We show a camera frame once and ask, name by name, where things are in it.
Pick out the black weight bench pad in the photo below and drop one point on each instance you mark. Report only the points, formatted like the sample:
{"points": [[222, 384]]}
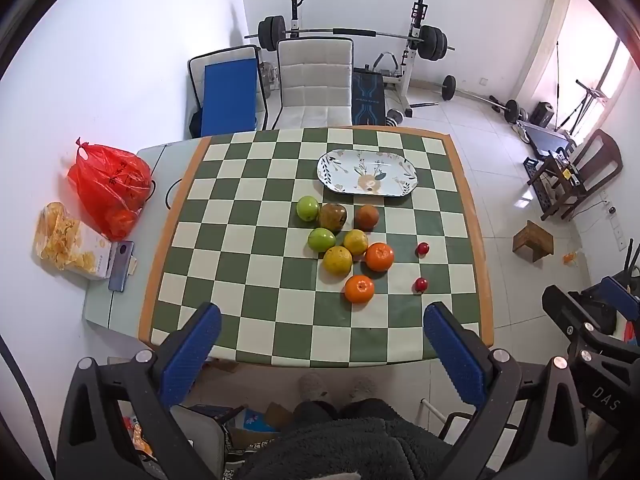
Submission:
{"points": [[367, 97]]}

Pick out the dark wooden chair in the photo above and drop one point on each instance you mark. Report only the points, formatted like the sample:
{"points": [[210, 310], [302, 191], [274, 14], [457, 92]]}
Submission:
{"points": [[597, 160]]}

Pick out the black tripod stand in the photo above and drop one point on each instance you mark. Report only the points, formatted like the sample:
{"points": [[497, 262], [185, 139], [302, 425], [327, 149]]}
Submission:
{"points": [[582, 105]]}

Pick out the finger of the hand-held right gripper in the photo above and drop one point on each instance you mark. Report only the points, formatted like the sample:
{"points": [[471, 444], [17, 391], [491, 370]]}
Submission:
{"points": [[620, 292], [567, 312]]}

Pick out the barbell with black weights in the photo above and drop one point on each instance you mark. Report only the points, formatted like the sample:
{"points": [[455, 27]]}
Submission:
{"points": [[350, 33]]}

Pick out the floral oval plate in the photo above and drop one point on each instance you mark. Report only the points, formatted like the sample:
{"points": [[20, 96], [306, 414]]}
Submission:
{"points": [[370, 172]]}

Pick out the green checkered tablecloth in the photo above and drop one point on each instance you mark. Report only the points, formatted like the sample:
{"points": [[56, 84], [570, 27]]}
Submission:
{"points": [[240, 240]]}

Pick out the person's dark fleece clothing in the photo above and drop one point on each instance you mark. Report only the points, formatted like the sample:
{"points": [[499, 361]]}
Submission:
{"points": [[345, 440]]}

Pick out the yellow chips packet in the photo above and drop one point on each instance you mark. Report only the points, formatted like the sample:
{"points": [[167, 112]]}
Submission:
{"points": [[65, 242]]}

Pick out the white barbell rack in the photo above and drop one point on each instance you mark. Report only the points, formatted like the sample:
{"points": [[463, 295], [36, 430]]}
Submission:
{"points": [[414, 60]]}

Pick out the small red fruit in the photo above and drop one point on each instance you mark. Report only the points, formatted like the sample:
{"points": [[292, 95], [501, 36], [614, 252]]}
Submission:
{"points": [[423, 248], [420, 285]]}

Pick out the red plastic bag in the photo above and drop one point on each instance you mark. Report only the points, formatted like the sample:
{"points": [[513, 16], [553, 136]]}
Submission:
{"points": [[110, 185]]}

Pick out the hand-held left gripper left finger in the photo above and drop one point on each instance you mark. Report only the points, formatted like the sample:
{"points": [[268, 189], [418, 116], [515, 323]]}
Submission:
{"points": [[192, 355]]}

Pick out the small wooden stool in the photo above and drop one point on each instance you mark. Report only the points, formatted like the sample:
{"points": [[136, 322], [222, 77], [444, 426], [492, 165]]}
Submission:
{"points": [[534, 240]]}

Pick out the small barbell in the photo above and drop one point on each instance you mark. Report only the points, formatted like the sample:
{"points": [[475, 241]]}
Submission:
{"points": [[480, 99]]}

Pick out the black treadmill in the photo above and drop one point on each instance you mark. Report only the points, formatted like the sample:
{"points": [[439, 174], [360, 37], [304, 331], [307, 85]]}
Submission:
{"points": [[547, 137]]}

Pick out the orange tangerine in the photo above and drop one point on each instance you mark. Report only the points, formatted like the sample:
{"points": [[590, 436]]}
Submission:
{"points": [[359, 289], [380, 256]]}

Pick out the small yellow orange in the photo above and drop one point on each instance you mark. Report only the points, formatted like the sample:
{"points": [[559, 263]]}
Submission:
{"points": [[355, 241]]}

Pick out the white padded chair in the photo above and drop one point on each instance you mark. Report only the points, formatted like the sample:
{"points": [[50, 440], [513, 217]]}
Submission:
{"points": [[315, 80]]}

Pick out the grey slipper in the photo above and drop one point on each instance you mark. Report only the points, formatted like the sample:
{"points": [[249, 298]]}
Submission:
{"points": [[312, 387], [362, 387]]}

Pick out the grey-blue smartphone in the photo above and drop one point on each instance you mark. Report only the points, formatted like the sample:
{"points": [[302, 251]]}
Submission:
{"points": [[121, 266]]}

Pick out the large yellow orange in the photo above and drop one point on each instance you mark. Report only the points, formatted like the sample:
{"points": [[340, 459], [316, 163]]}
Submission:
{"points": [[337, 259]]}

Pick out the grey seat chair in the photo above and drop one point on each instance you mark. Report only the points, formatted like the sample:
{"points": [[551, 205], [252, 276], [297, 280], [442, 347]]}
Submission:
{"points": [[200, 440]]}

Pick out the cardboard box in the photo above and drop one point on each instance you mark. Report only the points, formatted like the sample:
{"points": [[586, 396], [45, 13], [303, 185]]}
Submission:
{"points": [[260, 422]]}

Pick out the reddish brown apple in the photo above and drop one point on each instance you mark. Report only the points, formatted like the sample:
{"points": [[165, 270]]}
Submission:
{"points": [[367, 217]]}

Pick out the green apple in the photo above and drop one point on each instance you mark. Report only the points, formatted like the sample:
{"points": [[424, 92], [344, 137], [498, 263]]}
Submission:
{"points": [[321, 239], [308, 208]]}

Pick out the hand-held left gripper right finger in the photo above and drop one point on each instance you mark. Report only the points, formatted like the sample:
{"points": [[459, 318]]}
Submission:
{"points": [[455, 355]]}

